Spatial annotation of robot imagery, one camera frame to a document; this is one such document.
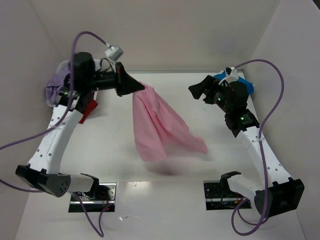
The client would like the pink t shirt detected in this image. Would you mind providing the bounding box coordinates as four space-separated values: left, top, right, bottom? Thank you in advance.
132 83 208 162

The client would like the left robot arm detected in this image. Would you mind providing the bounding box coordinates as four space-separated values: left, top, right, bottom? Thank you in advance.
15 52 145 199

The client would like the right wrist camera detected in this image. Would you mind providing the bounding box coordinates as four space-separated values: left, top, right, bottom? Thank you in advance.
219 66 239 85

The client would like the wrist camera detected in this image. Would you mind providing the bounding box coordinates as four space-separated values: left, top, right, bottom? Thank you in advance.
104 43 124 62
219 66 239 85

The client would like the white laundry basket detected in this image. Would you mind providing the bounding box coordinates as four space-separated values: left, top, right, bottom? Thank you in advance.
46 59 73 109

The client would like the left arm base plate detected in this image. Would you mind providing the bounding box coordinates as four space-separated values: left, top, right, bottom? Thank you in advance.
68 182 117 213

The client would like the purple t shirt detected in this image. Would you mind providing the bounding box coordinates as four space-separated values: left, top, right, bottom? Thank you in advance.
44 67 73 106

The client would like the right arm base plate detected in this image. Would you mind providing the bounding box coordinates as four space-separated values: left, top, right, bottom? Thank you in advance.
203 180 244 211

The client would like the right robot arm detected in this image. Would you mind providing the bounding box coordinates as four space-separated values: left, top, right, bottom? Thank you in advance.
188 75 305 218

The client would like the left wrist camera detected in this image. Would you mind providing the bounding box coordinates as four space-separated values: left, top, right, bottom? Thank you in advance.
104 43 124 62

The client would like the blue folded t shirt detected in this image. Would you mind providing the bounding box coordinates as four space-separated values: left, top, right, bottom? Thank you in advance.
213 70 254 95

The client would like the red t shirt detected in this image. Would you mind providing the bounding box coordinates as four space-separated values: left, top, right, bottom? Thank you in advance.
78 99 98 124

